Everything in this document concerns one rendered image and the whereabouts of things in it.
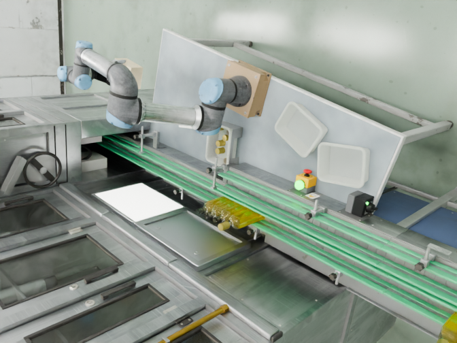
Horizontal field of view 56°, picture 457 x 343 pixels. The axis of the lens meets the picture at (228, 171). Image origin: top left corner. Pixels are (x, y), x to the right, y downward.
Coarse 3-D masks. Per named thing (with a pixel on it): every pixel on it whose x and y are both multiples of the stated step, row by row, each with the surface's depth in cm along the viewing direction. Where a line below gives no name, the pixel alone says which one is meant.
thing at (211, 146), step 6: (222, 126) 225; (222, 132) 236; (210, 138) 235; (216, 138) 238; (228, 138) 223; (210, 144) 237; (228, 144) 224; (210, 150) 238; (228, 150) 225; (210, 156) 239; (216, 156) 242; (222, 156) 239; (228, 156) 226; (210, 162) 236; (222, 162) 235
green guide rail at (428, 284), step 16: (224, 192) 214; (240, 192) 215; (272, 208) 201; (304, 224) 189; (336, 240) 178; (368, 256) 168; (400, 272) 159; (416, 272) 160; (432, 288) 151; (448, 288) 152
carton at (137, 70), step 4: (128, 60) 235; (124, 64) 227; (128, 64) 228; (132, 64) 230; (136, 64) 232; (132, 68) 224; (136, 68) 226; (140, 68) 228; (132, 72) 226; (136, 72) 227; (140, 72) 229; (136, 76) 229; (140, 76) 230; (136, 80) 230; (140, 80) 232; (140, 84) 233; (140, 88) 234
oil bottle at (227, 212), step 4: (228, 208) 203; (232, 208) 203; (236, 208) 204; (240, 208) 204; (244, 208) 205; (220, 212) 201; (224, 212) 199; (228, 212) 199; (232, 212) 200; (236, 212) 201; (224, 216) 199; (228, 216) 199; (224, 220) 199
